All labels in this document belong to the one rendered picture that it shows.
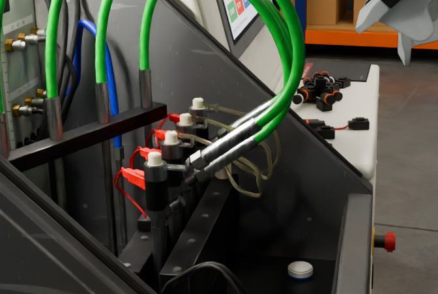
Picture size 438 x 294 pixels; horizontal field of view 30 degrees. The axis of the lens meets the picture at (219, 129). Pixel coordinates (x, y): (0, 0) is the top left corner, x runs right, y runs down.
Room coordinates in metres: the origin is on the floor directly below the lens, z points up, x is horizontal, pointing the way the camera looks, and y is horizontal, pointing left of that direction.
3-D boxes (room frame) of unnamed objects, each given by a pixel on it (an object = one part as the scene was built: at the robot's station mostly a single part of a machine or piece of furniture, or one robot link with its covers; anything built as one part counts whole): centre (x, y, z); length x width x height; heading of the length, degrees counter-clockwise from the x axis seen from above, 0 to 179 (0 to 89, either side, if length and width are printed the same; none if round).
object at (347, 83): (1.62, -0.22, 1.01); 0.23 x 0.11 x 0.06; 168
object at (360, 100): (1.59, -0.21, 0.97); 0.70 x 0.22 x 0.03; 168
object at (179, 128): (1.09, 0.04, 1.00); 0.05 x 0.03 x 0.21; 78
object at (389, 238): (1.32, -0.29, 0.80); 0.05 x 0.04 x 0.05; 168
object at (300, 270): (1.15, -0.12, 0.84); 0.04 x 0.04 x 0.01
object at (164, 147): (1.01, 0.05, 1.00); 0.05 x 0.03 x 0.21; 78
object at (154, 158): (0.94, 0.08, 1.10); 0.02 x 0.02 x 0.03
